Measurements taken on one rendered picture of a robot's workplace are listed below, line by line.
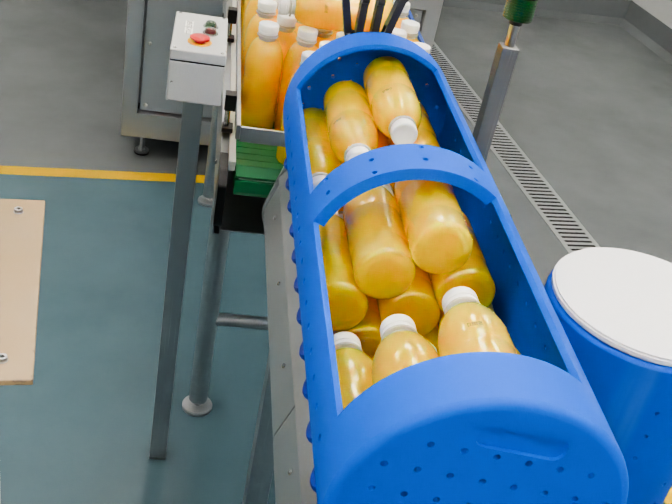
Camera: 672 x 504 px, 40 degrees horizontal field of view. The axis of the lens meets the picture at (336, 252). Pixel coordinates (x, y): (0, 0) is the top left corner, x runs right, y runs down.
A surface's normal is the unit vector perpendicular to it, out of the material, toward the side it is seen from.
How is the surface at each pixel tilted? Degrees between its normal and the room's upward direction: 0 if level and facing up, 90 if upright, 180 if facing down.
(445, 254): 88
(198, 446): 0
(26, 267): 1
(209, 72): 90
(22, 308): 1
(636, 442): 89
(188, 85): 90
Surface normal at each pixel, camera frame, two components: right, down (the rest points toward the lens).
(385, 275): 0.07, 0.53
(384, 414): -0.58, -0.65
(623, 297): 0.18, -0.83
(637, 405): -0.18, 0.51
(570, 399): 0.53, -0.73
